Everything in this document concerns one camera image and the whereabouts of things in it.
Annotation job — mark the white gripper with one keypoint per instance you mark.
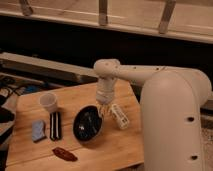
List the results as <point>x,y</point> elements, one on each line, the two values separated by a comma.
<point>105,94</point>

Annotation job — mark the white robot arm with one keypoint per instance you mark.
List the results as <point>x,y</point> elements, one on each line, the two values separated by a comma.
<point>170,101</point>

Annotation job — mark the black ceramic bowl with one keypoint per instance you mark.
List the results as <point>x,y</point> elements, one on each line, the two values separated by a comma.
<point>87,123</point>

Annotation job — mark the white rectangular bottle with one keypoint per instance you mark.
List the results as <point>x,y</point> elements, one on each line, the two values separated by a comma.
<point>120,117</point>

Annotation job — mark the white plastic cup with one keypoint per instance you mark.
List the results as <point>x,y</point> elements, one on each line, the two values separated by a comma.
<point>49,102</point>

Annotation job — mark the dark red flat object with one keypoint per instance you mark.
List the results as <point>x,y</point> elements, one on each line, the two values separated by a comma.
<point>64,154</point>

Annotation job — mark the blue sponge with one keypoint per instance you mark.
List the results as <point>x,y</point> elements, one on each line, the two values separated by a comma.
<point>38,130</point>

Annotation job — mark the grey metal beam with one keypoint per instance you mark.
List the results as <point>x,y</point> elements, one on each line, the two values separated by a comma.
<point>47,68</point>

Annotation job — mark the wooden chair leg middle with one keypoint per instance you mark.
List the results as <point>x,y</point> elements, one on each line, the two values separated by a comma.
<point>103,18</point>

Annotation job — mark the wooden chair leg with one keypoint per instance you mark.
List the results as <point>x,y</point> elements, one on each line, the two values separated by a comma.
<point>166,16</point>
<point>25,8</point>
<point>103,18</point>

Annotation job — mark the wooden chair leg right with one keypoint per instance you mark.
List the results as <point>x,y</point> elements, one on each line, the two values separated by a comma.
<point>166,16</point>

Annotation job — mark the wooden chair leg left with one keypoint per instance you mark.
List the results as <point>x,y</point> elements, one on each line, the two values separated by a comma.
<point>25,8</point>

